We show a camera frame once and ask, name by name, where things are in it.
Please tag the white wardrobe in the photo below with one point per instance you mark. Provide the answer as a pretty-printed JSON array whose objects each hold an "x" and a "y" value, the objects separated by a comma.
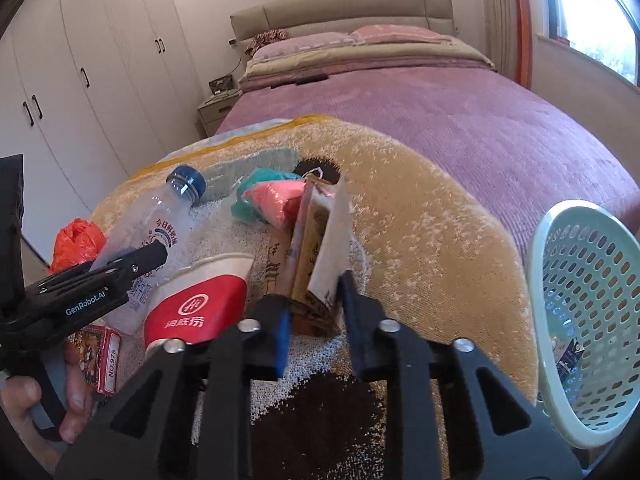
[{"x": 90, "y": 60}]

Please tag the person's left hand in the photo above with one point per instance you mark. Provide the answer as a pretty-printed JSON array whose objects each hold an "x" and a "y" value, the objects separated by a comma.
[{"x": 77, "y": 400}]

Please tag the pink pillow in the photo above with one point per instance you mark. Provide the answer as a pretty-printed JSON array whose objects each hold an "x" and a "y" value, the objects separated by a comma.
[{"x": 395, "y": 34}]

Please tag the window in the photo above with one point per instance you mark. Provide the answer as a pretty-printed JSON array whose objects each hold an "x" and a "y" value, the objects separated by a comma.
[{"x": 595, "y": 10}]

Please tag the teal crumpled plastic bag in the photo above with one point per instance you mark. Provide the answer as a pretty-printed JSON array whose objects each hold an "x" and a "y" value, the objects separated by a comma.
[{"x": 245, "y": 207}]

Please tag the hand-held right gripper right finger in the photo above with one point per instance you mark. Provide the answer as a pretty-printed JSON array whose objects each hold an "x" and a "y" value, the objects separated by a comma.
[{"x": 351, "y": 322}]

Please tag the beige upholstered headboard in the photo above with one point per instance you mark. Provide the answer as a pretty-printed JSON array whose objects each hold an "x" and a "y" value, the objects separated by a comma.
[{"x": 345, "y": 12}]

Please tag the mauve pillow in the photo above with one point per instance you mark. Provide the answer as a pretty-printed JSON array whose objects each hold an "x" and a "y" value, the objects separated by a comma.
[{"x": 305, "y": 42}]

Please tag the clear plastic bottle blue cap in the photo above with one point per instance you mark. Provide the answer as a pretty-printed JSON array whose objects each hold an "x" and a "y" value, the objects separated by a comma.
[{"x": 150, "y": 217}]

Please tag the pink crumpled plastic bag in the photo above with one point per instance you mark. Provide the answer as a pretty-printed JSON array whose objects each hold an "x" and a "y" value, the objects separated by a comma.
[{"x": 277, "y": 202}]

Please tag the dark small packet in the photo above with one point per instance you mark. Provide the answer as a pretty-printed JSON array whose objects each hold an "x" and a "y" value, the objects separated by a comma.
[{"x": 570, "y": 360}]

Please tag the orange crumpled plastic bag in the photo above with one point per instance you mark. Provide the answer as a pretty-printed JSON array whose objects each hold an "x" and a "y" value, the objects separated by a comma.
[{"x": 75, "y": 242}]

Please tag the red and white paper cup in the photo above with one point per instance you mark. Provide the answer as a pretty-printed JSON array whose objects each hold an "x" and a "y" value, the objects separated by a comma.
[{"x": 200, "y": 305}]

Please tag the orange and white curtain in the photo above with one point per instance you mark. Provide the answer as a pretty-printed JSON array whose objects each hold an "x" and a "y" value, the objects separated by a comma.
[{"x": 507, "y": 20}]

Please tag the beige printed blanket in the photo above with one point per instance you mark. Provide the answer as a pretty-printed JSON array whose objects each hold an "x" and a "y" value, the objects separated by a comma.
[{"x": 425, "y": 240}]

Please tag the red patterned cloth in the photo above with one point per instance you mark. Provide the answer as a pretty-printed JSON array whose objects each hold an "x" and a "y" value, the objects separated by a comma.
[{"x": 265, "y": 39}]

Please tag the beige nightstand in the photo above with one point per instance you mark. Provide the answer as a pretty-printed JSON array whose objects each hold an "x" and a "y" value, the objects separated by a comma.
[{"x": 217, "y": 112}]

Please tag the white paper card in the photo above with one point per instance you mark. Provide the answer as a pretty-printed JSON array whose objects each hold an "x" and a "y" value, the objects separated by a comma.
[{"x": 334, "y": 240}]

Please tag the red playing card box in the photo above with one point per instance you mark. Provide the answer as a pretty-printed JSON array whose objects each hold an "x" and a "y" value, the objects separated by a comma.
[{"x": 106, "y": 360}]

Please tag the small box on nightstand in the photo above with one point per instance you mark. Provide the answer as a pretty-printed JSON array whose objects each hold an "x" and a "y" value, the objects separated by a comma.
[{"x": 221, "y": 85}]

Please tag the olive folded quilt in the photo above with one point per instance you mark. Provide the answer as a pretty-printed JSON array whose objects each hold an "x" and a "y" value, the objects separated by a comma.
[{"x": 370, "y": 57}]

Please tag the purple bed cover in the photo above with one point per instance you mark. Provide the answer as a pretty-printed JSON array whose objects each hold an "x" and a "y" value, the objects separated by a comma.
[{"x": 475, "y": 125}]

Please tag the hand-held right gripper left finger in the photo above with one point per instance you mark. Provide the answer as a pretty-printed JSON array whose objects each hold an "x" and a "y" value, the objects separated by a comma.
[{"x": 282, "y": 337}]

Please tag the light green perforated basket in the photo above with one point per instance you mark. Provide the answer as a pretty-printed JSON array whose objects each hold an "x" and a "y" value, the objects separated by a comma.
[{"x": 537, "y": 270}]

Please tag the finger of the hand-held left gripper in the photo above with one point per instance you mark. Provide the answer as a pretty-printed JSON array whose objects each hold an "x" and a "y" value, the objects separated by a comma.
[{"x": 145, "y": 259}]

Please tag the brown printed paper bag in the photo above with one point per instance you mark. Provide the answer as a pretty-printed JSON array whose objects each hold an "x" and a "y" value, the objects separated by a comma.
[{"x": 302, "y": 272}]

